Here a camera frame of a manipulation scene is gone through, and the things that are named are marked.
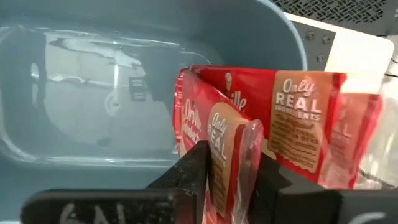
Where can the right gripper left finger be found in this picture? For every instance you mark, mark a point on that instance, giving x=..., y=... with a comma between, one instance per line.
x=109, y=208

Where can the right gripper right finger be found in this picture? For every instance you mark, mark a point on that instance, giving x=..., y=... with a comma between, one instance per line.
x=311, y=208

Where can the teal plastic basket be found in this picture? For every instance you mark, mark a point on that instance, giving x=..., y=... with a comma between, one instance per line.
x=93, y=93

